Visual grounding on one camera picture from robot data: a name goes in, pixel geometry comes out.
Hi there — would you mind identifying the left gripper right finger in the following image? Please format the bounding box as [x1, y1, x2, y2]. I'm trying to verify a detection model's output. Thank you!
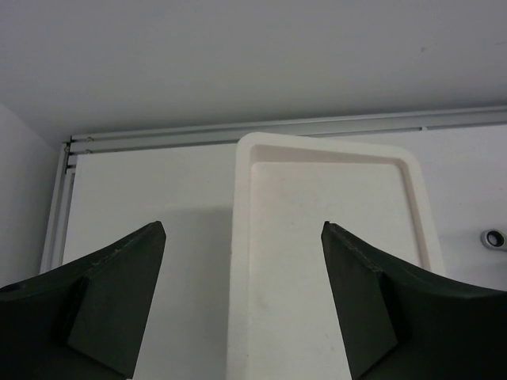
[321, 222, 506, 379]

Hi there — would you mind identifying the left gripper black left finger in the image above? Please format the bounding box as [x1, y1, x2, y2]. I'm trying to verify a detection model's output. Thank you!
[1, 221, 166, 379]

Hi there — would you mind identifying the white drawer cabinet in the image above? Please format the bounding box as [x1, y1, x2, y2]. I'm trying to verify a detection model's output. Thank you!
[223, 131, 451, 380]

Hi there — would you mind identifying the silver ratchet wrench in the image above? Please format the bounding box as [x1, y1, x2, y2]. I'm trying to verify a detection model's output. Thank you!
[480, 229, 507, 252]

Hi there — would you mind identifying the aluminium rail left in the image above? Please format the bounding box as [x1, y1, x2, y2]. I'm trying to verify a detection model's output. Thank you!
[40, 105, 506, 272]

